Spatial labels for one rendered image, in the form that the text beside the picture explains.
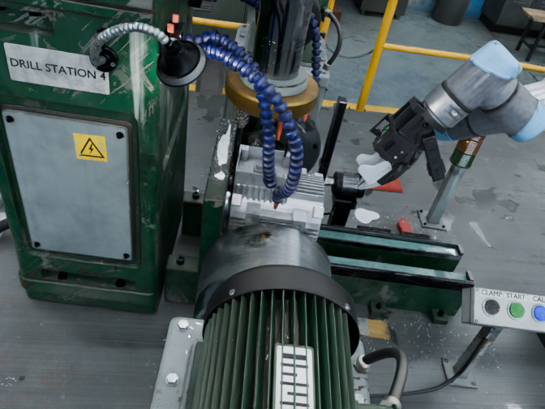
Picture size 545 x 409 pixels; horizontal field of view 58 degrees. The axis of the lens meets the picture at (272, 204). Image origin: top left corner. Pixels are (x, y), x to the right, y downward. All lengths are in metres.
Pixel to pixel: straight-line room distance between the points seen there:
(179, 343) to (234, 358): 0.22
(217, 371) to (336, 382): 0.11
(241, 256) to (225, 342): 0.34
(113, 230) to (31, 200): 0.16
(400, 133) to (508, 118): 0.18
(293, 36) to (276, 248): 0.36
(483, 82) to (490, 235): 0.85
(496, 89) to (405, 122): 0.16
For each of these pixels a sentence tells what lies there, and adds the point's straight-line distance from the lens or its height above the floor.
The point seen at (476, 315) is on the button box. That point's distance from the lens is 1.04.
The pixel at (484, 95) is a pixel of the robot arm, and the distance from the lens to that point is 0.93.
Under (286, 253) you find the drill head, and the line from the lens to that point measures 0.84.
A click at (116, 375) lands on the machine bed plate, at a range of 1.11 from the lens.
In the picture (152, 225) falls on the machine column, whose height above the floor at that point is 1.08.
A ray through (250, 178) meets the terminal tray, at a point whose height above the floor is 1.13.
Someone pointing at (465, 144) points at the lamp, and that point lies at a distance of 1.45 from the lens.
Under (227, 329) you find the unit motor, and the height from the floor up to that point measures 1.33.
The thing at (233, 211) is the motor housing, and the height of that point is 1.05.
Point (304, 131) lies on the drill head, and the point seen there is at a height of 1.11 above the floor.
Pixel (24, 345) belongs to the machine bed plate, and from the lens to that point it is 1.18.
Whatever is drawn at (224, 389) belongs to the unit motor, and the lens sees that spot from 0.48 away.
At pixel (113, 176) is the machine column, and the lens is 0.91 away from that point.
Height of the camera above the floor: 1.76
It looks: 40 degrees down
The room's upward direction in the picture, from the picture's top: 12 degrees clockwise
